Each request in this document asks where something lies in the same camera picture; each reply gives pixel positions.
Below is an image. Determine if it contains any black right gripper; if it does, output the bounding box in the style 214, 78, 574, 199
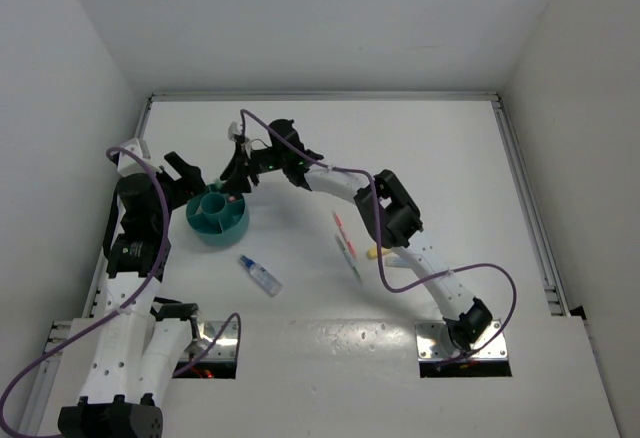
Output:
222, 142, 289, 193

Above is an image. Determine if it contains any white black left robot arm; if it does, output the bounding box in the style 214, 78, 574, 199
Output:
57, 146, 205, 437

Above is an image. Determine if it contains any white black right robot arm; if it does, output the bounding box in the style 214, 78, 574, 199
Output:
218, 110, 493, 354

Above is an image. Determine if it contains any teal round divided organizer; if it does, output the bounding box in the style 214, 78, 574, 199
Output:
186, 185, 249, 248

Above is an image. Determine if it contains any clear blue spray bottle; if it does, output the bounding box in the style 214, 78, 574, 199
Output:
239, 255, 283, 297

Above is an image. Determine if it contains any red pen in wrapper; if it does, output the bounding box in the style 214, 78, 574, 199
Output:
332, 211, 357, 259

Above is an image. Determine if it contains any green pen in wrapper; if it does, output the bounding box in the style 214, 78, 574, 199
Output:
334, 234, 362, 283

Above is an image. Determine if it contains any blue highlighter marker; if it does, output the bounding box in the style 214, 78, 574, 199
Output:
384, 256, 409, 268

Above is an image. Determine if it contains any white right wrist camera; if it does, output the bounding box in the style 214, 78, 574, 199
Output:
227, 122, 250, 152

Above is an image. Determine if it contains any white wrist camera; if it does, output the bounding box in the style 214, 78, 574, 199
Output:
227, 122, 250, 152
113, 138, 158, 177

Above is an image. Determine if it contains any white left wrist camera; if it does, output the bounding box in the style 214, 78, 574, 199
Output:
113, 138, 158, 177

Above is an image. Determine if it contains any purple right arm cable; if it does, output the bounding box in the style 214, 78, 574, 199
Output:
238, 109, 518, 362

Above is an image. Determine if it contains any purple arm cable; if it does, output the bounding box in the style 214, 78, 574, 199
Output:
0, 146, 243, 434
238, 109, 518, 362

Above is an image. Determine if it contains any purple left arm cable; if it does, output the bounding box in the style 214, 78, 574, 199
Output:
0, 146, 243, 434

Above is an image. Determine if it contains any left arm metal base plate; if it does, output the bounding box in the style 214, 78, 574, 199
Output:
185, 318, 240, 363

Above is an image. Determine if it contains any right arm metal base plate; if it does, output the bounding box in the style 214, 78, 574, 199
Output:
414, 318, 508, 362

